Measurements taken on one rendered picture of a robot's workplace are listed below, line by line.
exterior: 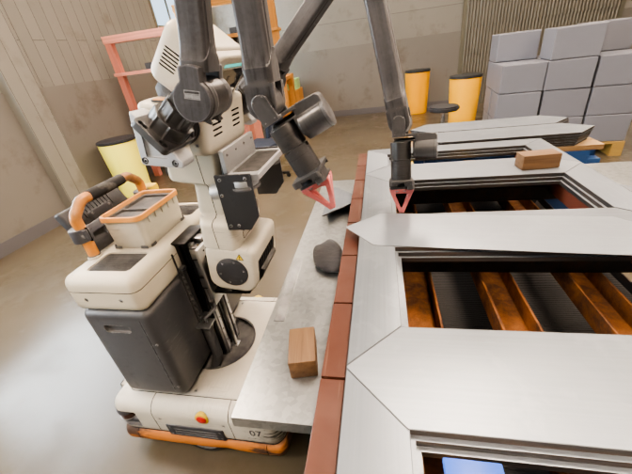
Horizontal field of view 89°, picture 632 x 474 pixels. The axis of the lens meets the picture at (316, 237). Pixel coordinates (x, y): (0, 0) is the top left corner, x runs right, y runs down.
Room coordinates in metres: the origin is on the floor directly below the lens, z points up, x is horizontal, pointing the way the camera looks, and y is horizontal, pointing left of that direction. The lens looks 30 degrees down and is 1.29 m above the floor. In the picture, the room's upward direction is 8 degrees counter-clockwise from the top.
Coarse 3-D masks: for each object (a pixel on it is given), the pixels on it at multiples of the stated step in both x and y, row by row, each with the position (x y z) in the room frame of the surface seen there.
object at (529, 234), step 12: (504, 216) 0.74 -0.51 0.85; (516, 216) 0.73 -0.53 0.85; (528, 216) 0.72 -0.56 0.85; (516, 228) 0.68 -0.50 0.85; (528, 228) 0.67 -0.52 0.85; (540, 228) 0.66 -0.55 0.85; (516, 240) 0.62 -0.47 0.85; (528, 240) 0.62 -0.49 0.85; (540, 240) 0.61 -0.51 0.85; (552, 240) 0.61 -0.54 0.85; (552, 252) 0.56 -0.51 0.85
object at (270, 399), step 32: (320, 192) 1.51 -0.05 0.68; (352, 192) 1.45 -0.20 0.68; (320, 224) 1.17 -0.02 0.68; (320, 288) 0.76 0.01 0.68; (288, 320) 0.64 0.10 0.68; (320, 320) 0.63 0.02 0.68; (256, 352) 0.55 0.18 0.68; (320, 352) 0.52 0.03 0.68; (256, 384) 0.46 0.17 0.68; (288, 384) 0.45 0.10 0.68; (256, 416) 0.39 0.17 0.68; (288, 416) 0.38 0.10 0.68
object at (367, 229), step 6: (372, 216) 0.84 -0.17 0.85; (378, 216) 0.84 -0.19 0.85; (360, 222) 0.82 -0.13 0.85; (366, 222) 0.81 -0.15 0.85; (372, 222) 0.81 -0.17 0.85; (378, 222) 0.80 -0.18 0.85; (360, 228) 0.78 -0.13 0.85; (366, 228) 0.78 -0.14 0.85; (372, 228) 0.77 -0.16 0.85; (360, 234) 0.75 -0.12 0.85; (366, 234) 0.74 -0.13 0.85; (372, 234) 0.74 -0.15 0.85; (366, 240) 0.72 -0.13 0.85; (372, 240) 0.71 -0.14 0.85
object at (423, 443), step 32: (416, 160) 1.38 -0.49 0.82; (576, 192) 0.87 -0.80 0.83; (416, 256) 0.65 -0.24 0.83; (448, 256) 0.63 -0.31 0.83; (480, 256) 0.61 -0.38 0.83; (512, 256) 0.60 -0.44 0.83; (544, 256) 0.58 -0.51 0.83; (576, 256) 0.57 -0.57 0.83; (608, 256) 0.55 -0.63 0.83; (416, 448) 0.22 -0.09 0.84; (448, 448) 0.22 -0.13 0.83; (480, 448) 0.21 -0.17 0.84; (512, 448) 0.20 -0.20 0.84; (544, 448) 0.20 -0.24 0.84; (576, 448) 0.19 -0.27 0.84
